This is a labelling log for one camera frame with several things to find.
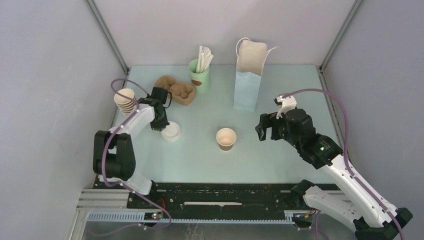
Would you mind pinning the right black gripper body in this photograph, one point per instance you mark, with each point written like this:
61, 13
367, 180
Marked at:
280, 124

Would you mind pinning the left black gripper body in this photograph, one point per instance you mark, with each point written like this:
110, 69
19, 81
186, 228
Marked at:
160, 122

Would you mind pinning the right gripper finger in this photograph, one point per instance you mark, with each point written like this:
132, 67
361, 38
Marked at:
261, 130
265, 120

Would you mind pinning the brown paper coffee cup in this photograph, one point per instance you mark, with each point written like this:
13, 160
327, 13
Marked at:
226, 137

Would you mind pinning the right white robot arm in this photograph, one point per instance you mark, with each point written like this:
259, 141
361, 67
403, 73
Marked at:
368, 214

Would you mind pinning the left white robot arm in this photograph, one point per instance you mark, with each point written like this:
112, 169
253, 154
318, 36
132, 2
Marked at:
113, 151

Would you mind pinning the stack of white lids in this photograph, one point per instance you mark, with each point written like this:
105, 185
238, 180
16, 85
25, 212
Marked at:
172, 132

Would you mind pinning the brown pulp cup carrier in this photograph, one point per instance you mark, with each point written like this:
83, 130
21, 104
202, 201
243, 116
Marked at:
181, 92

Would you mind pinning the stack of brown paper cups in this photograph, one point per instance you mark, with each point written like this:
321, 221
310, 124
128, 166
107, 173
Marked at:
125, 100

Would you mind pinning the green cup holder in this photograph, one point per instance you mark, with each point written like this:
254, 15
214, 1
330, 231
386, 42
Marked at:
201, 81

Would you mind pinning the light blue paper bag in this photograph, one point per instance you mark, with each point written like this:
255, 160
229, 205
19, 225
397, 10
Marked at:
251, 58

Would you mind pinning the white wrapped straws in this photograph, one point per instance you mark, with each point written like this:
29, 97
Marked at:
204, 59

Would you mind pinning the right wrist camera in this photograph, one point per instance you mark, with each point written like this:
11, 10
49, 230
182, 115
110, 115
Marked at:
286, 104

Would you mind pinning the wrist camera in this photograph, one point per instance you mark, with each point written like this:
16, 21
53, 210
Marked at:
286, 104
161, 94

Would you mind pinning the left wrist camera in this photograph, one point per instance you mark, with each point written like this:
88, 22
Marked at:
161, 94

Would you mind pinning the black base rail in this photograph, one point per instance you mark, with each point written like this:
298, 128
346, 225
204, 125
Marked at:
255, 203

